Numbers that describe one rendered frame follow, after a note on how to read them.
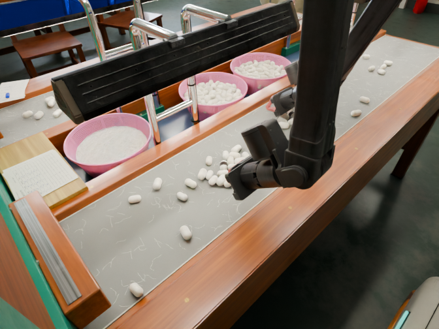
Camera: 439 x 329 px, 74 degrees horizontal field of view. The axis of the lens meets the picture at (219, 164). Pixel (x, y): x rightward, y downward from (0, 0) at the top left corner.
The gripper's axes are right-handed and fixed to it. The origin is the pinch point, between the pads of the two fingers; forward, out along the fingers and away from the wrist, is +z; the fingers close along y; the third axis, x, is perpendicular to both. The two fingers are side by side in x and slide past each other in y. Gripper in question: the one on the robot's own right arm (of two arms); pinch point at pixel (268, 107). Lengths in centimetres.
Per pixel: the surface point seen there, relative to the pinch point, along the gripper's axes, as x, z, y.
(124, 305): 17, -19, 72
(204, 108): -9.9, 12.3, 16.3
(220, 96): -11.0, 17.2, 4.5
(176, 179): 4.2, -3.0, 44.3
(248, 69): -16.6, 24.6, -21.0
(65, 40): -111, 183, 3
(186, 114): -11.0, 26.3, 16.7
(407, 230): 93, 6, -57
